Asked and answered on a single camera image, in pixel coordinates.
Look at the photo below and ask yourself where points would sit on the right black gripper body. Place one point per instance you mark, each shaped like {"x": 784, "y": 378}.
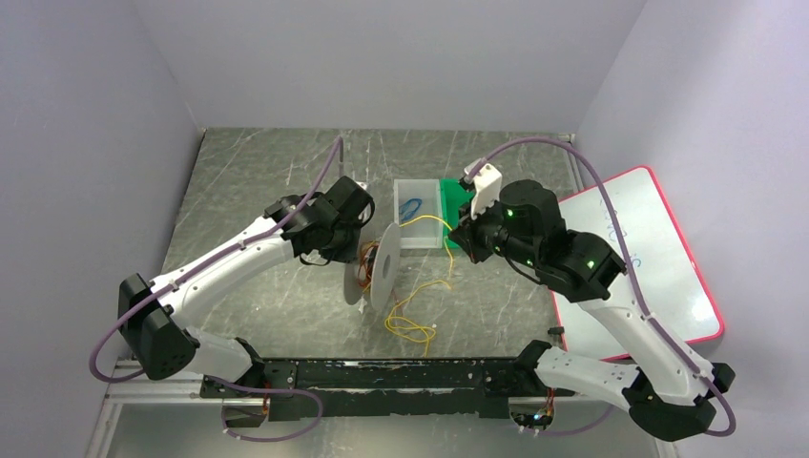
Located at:
{"x": 465, "y": 233}

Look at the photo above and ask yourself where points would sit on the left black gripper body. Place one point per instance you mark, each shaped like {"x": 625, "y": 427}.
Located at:
{"x": 348, "y": 251}

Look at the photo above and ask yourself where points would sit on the white cable spool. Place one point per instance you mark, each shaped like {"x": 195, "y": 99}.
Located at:
{"x": 369, "y": 280}

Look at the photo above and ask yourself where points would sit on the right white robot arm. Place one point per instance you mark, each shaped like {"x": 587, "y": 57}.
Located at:
{"x": 667, "y": 389}

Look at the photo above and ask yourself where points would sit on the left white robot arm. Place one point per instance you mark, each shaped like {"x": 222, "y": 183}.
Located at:
{"x": 161, "y": 331}

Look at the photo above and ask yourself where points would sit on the green plastic bin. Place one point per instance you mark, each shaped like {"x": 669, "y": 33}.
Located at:
{"x": 453, "y": 196}

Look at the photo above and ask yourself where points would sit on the clear white plastic bin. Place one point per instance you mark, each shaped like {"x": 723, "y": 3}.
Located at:
{"x": 417, "y": 207}

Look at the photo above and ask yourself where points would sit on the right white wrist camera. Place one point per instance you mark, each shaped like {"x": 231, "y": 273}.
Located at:
{"x": 485, "y": 181}

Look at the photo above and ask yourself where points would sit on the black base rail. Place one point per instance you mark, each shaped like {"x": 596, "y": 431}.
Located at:
{"x": 294, "y": 389}

